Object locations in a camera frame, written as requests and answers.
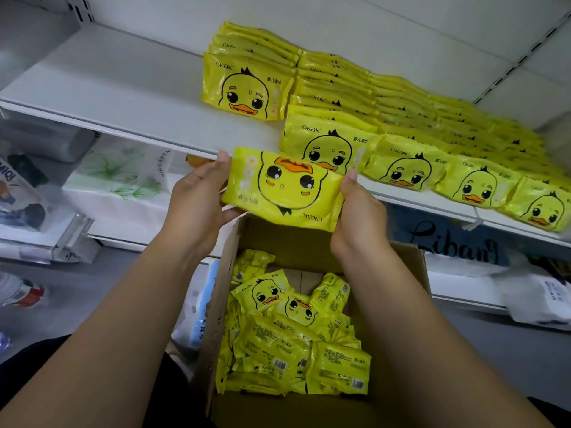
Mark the white metal shelf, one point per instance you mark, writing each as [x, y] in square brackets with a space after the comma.
[116, 84]

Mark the MIQI boxes with fruit print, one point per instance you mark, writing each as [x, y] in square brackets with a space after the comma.
[22, 196]

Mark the person's left hand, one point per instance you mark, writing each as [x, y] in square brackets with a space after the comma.
[196, 209]

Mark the brown cardboard box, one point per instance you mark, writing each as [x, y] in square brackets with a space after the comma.
[294, 240]

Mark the green white tissue pack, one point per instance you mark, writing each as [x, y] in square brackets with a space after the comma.
[116, 169]

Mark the person's black trousers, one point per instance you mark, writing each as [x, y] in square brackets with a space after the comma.
[27, 370]

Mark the white pegboard shelf unit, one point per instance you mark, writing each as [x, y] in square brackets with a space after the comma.
[53, 236]

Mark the person's left forearm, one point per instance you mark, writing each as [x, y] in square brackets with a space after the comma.
[89, 352]

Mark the white blue plastic bag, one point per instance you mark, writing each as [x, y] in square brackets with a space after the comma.
[196, 307]

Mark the person's right forearm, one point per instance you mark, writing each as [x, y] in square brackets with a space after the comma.
[437, 352]

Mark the white duck tissue pack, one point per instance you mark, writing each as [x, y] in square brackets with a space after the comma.
[183, 169]

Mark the pack of red-capped bottles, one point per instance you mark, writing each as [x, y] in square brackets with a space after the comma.
[22, 291]

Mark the blue white roll pack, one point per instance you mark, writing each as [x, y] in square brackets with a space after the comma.
[540, 294]

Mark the person's right hand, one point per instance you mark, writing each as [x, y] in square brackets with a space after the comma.
[361, 223]

